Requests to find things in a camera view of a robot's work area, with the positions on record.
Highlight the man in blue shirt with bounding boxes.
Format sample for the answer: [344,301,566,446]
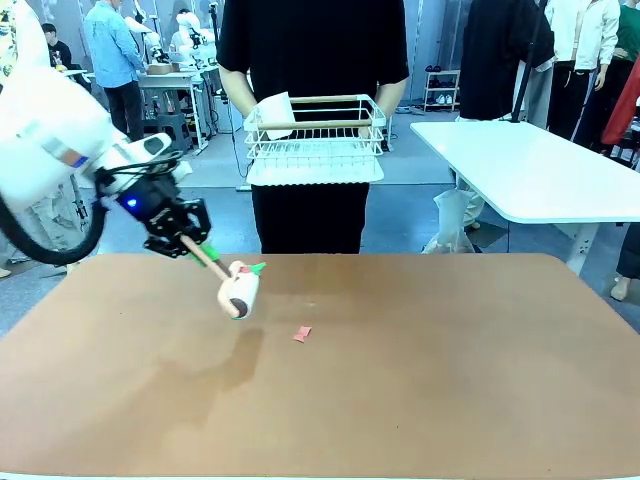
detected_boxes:
[83,0,147,143]

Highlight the mannequin in white jacket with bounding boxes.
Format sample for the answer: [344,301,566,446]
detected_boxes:
[543,0,622,142]

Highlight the seated person in black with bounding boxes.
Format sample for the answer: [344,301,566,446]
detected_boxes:
[41,22,74,70]

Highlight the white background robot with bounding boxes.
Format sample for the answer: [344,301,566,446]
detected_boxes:
[123,0,165,65]
[171,8,217,70]

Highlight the grey workbench table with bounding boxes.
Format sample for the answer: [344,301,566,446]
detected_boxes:
[137,68,220,151]

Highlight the white plastic drip tray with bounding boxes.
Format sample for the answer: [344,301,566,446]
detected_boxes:
[245,157,386,188]

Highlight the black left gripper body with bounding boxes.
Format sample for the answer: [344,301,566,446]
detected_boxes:
[94,162,205,237]

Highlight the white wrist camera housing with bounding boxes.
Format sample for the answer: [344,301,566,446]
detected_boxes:
[141,133,174,157]

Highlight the black stand pole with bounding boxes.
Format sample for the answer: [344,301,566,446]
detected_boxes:
[509,0,549,124]

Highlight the person's left forearm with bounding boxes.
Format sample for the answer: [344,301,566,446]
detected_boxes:
[374,78,408,119]

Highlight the black hanging garment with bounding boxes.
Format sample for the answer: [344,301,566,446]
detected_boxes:
[458,0,557,122]

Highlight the white side table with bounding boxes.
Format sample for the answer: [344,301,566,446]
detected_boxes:
[409,119,640,278]

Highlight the white wire dish rack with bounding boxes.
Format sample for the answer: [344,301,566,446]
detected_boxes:
[243,93,388,162]

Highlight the grey folding stool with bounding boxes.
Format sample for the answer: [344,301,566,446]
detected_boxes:
[155,113,194,154]

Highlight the black corrugated cable hose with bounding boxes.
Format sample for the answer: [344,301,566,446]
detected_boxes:
[0,193,109,267]

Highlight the translucent plastic bag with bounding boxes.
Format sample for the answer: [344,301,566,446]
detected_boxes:
[421,188,477,255]

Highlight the white cloth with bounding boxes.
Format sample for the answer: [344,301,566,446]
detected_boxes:
[255,91,298,141]

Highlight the person's right forearm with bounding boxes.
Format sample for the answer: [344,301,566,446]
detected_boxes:
[219,67,259,117]

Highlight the white shoe rack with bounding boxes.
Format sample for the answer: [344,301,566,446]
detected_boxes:
[423,69,462,114]

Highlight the person's black clothed body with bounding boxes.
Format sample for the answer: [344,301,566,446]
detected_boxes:
[216,0,410,255]

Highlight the wooden handled lint roller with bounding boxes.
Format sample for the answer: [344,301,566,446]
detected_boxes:
[180,235,268,321]

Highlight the mannequin in green shirt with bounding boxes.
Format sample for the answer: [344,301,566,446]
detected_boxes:
[574,0,640,149]

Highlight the red hanging garment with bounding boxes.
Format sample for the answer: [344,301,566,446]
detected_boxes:
[601,53,640,147]

